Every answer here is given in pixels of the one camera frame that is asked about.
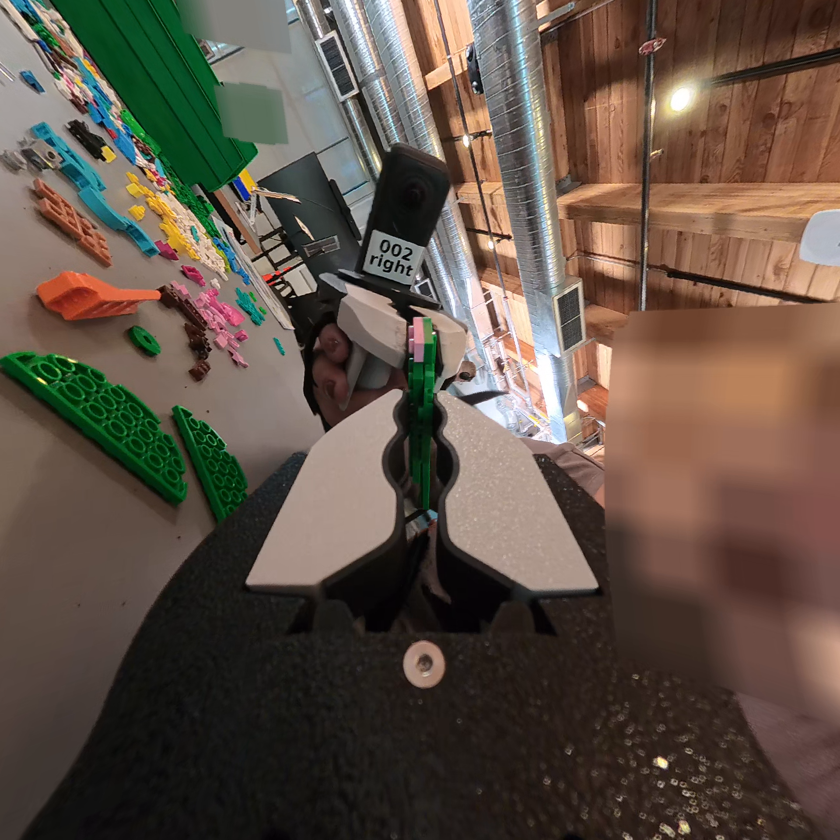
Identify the grey lego piece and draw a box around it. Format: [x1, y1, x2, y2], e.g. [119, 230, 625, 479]
[0, 146, 61, 174]

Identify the small white vent grille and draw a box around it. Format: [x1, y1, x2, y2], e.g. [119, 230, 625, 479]
[313, 33, 360, 101]

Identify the large silver air duct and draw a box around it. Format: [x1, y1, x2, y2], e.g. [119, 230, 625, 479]
[467, 0, 583, 442]

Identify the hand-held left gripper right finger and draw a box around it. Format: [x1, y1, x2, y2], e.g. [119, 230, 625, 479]
[436, 392, 601, 601]

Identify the salmon lego plate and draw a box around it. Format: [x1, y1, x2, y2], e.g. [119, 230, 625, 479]
[38, 197, 114, 268]
[32, 178, 83, 224]

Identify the white ceiling sensor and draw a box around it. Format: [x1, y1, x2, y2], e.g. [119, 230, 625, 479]
[802, 210, 840, 263]

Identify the cluster of pink lego pieces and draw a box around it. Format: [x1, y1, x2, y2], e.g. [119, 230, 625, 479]
[172, 279, 252, 368]

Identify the pile of assorted lego pieces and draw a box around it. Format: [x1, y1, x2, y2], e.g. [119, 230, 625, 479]
[0, 0, 290, 329]

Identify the person's right hand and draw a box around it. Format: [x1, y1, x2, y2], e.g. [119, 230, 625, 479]
[312, 326, 361, 424]

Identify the green half-round lego plate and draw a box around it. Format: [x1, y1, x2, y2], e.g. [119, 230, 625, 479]
[0, 352, 189, 508]
[171, 404, 249, 524]

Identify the white duct vent grille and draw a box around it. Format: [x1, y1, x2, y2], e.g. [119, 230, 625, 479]
[550, 277, 587, 357]

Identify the black display panel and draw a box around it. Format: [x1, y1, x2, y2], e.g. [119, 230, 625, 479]
[257, 154, 362, 263]

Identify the black and yellow lego piece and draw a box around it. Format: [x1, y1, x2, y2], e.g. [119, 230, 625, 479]
[66, 120, 118, 164]

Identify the cluster of brown lego pieces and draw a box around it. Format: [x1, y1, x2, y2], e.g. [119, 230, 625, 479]
[157, 283, 213, 383]

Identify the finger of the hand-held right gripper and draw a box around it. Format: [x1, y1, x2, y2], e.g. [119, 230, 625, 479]
[430, 314, 472, 396]
[336, 283, 413, 398]

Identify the narrow silver air duct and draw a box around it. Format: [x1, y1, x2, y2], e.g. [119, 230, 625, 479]
[360, 0, 490, 283]

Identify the stack of green plastic bins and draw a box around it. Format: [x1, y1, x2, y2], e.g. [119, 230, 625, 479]
[49, 0, 259, 193]

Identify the orange lego brick separator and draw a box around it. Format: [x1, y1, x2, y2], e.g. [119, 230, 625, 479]
[35, 270, 163, 322]

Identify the green lego plate assembly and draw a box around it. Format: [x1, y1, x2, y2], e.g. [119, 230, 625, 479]
[405, 316, 438, 514]

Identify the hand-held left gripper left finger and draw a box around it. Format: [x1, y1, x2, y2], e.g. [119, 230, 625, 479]
[245, 388, 412, 601]

